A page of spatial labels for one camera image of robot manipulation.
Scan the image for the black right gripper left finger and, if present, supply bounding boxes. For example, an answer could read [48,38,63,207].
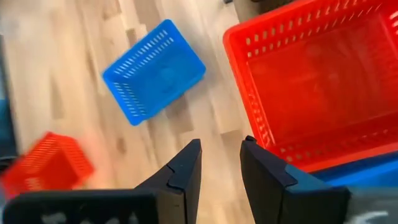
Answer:
[2,138,203,224]

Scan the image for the red plastic basket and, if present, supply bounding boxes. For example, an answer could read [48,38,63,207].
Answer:
[0,131,95,200]
[222,0,398,169]
[222,0,398,174]

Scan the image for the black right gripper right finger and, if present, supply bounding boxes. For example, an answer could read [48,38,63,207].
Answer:
[239,135,351,224]

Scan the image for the blue plastic basket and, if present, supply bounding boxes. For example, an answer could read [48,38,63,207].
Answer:
[101,18,207,127]
[310,151,398,190]

